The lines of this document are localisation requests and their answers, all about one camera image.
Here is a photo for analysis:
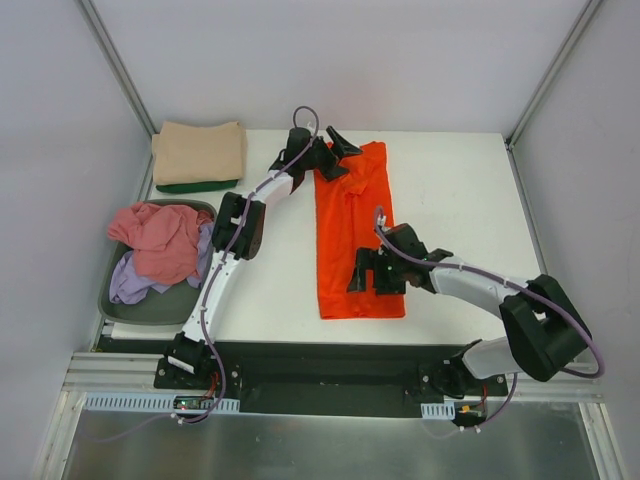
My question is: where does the orange t shirt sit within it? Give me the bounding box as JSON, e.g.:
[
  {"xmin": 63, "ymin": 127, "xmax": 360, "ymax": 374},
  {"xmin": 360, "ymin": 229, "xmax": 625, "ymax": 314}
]
[{"xmin": 314, "ymin": 141, "xmax": 406, "ymax": 320}]

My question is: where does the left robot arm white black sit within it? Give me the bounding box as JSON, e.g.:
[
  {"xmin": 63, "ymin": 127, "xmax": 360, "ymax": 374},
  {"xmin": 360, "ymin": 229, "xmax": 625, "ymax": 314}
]
[{"xmin": 164, "ymin": 126, "xmax": 362, "ymax": 389}]

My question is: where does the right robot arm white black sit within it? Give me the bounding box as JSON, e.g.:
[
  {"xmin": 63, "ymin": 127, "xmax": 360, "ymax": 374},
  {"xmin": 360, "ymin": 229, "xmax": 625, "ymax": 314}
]
[{"xmin": 347, "ymin": 224, "xmax": 596, "ymax": 395}]

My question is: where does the folded green t shirt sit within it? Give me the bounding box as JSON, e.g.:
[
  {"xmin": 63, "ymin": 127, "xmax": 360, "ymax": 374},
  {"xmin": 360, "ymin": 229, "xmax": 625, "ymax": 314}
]
[{"xmin": 156, "ymin": 180, "xmax": 238, "ymax": 195}]

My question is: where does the folded beige t shirt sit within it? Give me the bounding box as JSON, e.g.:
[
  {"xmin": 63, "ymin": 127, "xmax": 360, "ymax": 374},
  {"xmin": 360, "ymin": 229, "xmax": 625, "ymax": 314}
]
[{"xmin": 151, "ymin": 121, "xmax": 247, "ymax": 186}]

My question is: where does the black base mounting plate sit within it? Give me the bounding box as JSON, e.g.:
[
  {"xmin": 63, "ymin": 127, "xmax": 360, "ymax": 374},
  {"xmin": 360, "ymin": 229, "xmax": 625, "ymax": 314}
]
[{"xmin": 153, "ymin": 340, "xmax": 521, "ymax": 418}]

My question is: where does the grey laundry basket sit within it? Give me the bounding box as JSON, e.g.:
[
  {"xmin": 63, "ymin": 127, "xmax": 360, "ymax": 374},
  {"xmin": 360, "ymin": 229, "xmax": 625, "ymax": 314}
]
[{"xmin": 98, "ymin": 200, "xmax": 216, "ymax": 326}]

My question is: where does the pink crumpled t shirt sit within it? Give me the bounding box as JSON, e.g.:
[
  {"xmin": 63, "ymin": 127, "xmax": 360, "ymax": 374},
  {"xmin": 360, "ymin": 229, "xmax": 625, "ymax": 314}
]
[{"xmin": 107, "ymin": 202, "xmax": 213, "ymax": 286}]

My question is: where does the lavender crumpled t shirt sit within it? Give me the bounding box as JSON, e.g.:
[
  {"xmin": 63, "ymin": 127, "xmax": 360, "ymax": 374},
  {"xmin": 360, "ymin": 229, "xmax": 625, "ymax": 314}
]
[{"xmin": 108, "ymin": 222, "xmax": 214, "ymax": 305}]

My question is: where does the right white cable duct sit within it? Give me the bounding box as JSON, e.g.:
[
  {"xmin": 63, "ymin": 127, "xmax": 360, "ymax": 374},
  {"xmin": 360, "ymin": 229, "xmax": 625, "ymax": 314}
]
[{"xmin": 420, "ymin": 401, "xmax": 456, "ymax": 421}]

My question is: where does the white cable duct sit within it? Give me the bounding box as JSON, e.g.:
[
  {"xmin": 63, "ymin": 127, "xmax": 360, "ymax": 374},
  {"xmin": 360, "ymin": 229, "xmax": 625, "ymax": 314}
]
[
  {"xmin": 84, "ymin": 392, "xmax": 216, "ymax": 415},
  {"xmin": 420, "ymin": 401, "xmax": 456, "ymax": 421}
]

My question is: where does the left aluminium frame post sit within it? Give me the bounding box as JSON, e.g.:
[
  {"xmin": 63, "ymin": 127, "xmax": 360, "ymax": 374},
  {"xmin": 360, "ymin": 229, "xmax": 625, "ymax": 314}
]
[{"xmin": 74, "ymin": 0, "xmax": 157, "ymax": 137}]

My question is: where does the aluminium frame post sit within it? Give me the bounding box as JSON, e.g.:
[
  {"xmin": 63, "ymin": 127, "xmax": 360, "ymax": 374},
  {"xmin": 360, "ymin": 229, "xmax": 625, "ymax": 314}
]
[
  {"xmin": 505, "ymin": 0, "xmax": 606, "ymax": 151},
  {"xmin": 74, "ymin": 0, "xmax": 157, "ymax": 137}
]

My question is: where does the right aluminium frame post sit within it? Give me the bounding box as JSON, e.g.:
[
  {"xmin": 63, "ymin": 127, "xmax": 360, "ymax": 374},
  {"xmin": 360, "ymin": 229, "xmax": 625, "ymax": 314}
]
[{"xmin": 505, "ymin": 0, "xmax": 606, "ymax": 151}]

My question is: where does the aluminium front rail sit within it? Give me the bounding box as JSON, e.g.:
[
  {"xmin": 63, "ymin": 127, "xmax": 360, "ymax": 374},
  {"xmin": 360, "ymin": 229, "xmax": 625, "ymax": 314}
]
[{"xmin": 62, "ymin": 352, "xmax": 605, "ymax": 403}]

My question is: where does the left white cable duct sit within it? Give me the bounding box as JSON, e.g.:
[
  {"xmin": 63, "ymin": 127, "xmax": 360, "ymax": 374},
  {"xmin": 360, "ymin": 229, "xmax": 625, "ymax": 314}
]
[{"xmin": 84, "ymin": 392, "xmax": 216, "ymax": 415}]

